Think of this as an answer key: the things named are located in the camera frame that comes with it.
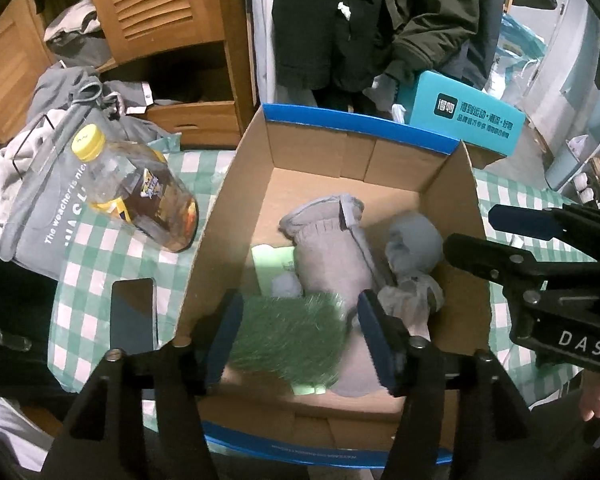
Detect light blue bin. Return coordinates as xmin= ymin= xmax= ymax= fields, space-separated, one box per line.
xmin=544 ymin=152 xmax=589 ymax=192

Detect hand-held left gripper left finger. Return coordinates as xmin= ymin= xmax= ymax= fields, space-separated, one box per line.
xmin=45 ymin=291 xmax=245 ymax=480

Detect green checkered cloth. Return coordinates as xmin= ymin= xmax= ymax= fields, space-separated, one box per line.
xmin=50 ymin=147 xmax=600 ymax=407

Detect blue plastic bag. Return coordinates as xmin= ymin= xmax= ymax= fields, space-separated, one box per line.
xmin=484 ymin=12 xmax=549 ymax=107

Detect teal cardboard box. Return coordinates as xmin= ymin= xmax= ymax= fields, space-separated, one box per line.
xmin=394 ymin=71 xmax=528 ymax=157

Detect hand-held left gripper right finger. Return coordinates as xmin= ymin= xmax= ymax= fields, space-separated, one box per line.
xmin=357 ymin=290 xmax=556 ymax=480

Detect grey fleece sock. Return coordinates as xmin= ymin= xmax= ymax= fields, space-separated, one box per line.
xmin=279 ymin=192 xmax=392 ymax=397

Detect black smartphone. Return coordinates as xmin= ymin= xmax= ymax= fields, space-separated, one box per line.
xmin=109 ymin=277 xmax=158 ymax=357

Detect wooden louvred cabinet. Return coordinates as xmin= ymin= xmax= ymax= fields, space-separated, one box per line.
xmin=0 ymin=0 xmax=259 ymax=151

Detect thin grey stocking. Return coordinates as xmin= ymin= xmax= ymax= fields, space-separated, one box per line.
xmin=377 ymin=272 xmax=447 ymax=342

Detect light green cloth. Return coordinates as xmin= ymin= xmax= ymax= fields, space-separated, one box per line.
xmin=251 ymin=244 xmax=327 ymax=396

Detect blue-rimmed cardboard box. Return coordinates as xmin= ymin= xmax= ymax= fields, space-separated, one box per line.
xmin=174 ymin=102 xmax=493 ymax=467

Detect grey hoodie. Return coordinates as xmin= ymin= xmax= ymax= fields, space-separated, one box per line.
xmin=0 ymin=66 xmax=182 ymax=279

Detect navy hanging coat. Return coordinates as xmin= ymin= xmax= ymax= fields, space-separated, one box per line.
xmin=466 ymin=0 xmax=504 ymax=89

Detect yellow-capped plastic bottle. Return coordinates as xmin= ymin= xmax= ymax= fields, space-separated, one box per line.
xmin=71 ymin=125 xmax=201 ymax=254

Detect green fuzzy sock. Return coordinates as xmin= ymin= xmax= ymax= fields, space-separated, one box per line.
xmin=227 ymin=292 xmax=349 ymax=394

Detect small grey sock ball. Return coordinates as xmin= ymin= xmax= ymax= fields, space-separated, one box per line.
xmin=271 ymin=272 xmax=304 ymax=299

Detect person's right hand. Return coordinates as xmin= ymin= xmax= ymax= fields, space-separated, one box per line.
xmin=577 ymin=379 xmax=600 ymax=423

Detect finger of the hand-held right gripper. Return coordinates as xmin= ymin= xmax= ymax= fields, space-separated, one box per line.
xmin=442 ymin=232 xmax=597 ymax=297
xmin=489 ymin=203 xmax=600 ymax=262

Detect white bin liner bag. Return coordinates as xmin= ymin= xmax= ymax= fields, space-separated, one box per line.
xmin=567 ymin=135 xmax=592 ymax=159

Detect grey folded clothes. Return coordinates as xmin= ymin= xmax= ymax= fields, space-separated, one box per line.
xmin=42 ymin=0 xmax=112 ymax=69

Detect dark olive hanging coat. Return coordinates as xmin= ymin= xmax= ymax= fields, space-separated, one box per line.
xmin=272 ymin=0 xmax=482 ymax=94

